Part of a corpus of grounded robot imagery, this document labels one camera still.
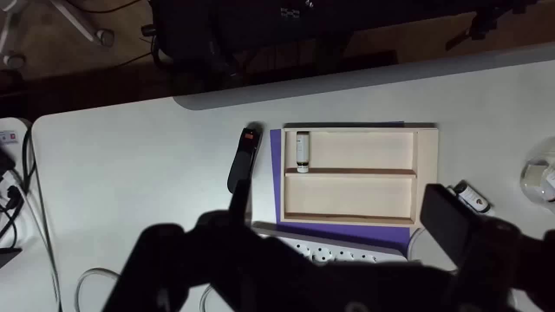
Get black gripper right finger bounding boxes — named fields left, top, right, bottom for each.
left=420, top=181, right=555, bottom=312

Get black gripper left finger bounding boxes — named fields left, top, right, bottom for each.
left=102, top=178, right=314, bottom=312

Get wooden tray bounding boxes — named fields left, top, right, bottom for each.
left=281, top=121, right=440, bottom=228

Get white capped small bottle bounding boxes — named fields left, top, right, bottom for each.
left=520, top=157, right=555, bottom=200
left=293, top=129, right=312, bottom=174

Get black stapler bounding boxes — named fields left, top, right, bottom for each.
left=225, top=121, right=265, bottom=195

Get white power strip orange switches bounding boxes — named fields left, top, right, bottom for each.
left=253, top=220, right=409, bottom=266

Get silver chair base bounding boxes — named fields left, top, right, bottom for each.
left=0, top=0, right=116, bottom=69

